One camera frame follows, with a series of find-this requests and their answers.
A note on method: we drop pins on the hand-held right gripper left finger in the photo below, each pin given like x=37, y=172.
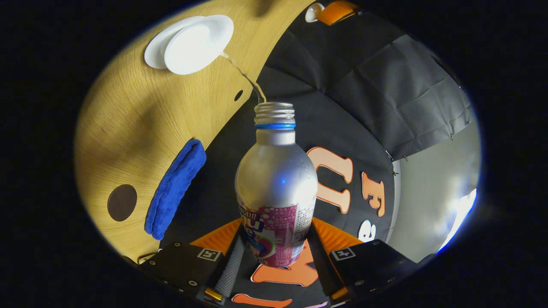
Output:
x=231, y=267

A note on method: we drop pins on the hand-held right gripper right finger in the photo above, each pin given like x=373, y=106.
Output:
x=368, y=265

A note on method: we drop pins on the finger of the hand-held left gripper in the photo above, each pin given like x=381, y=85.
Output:
x=336, y=10

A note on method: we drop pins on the silver water bottle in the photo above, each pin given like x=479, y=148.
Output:
x=276, y=179

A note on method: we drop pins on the dark brown round coaster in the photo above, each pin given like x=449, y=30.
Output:
x=122, y=202

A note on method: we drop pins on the white teacup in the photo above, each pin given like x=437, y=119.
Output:
x=197, y=45

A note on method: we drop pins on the blue folded towel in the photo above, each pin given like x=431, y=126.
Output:
x=173, y=190

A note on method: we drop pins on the ceiling light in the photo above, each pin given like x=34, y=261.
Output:
x=460, y=214

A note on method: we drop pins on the white saucer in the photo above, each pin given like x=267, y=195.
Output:
x=153, y=51

